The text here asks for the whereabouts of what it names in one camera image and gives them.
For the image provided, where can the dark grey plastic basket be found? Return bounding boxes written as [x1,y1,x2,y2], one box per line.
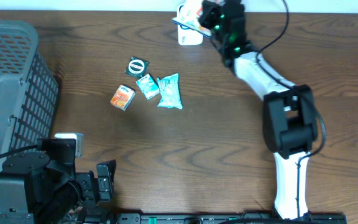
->
[0,20,59,154]

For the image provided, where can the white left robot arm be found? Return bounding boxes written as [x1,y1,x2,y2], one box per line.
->
[0,138,116,224]

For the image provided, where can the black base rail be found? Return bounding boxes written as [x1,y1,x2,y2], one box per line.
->
[113,212,347,224]

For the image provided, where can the teal wet wipes pack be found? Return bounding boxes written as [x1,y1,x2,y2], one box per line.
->
[157,73,183,110]

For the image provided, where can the white barcode scanner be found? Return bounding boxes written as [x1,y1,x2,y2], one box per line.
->
[178,12,203,45]

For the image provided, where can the orange tissue pack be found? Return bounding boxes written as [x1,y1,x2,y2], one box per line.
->
[110,85,135,111]

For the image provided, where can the small teal tissue pack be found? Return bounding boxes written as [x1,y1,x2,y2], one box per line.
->
[136,73,160,100]

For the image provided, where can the dark green round-logo packet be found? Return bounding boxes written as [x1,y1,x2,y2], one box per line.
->
[125,57,149,79]

